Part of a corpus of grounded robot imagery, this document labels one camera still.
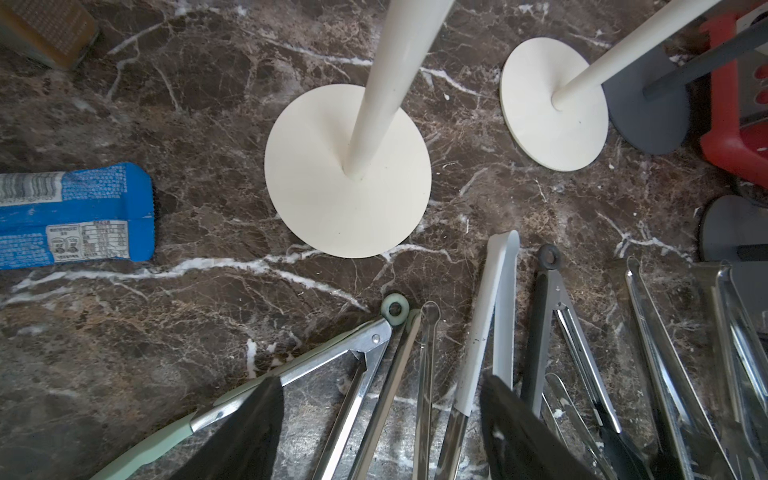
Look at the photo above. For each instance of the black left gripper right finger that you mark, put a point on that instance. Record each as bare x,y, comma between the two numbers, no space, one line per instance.
517,444

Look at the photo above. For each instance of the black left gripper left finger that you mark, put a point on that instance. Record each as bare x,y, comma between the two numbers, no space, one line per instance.
245,447

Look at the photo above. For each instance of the slim steel tongs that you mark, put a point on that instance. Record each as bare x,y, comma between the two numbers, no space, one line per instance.
421,331

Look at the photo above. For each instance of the cream utensil rack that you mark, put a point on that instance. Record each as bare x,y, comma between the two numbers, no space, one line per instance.
552,99
346,168

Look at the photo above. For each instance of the mint green silicone tongs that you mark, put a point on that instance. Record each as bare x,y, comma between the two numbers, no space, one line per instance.
367,343

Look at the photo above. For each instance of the blue snack packet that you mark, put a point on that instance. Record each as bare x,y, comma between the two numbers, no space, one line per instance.
63,217

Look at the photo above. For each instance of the dark grey rack near toaster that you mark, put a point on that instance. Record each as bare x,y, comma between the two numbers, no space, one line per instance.
734,229

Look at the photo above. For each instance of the dark grey rack back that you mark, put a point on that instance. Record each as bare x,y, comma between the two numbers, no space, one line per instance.
648,101

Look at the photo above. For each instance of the red polka dot toaster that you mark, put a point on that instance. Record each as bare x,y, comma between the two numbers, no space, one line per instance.
737,139

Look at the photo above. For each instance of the brown spice jar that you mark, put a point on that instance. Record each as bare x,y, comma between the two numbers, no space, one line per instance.
55,33

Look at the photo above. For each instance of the black handled steel tongs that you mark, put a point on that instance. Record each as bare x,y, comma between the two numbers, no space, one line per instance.
552,303

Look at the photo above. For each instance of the white handled steel tongs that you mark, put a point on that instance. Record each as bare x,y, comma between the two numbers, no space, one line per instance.
501,250

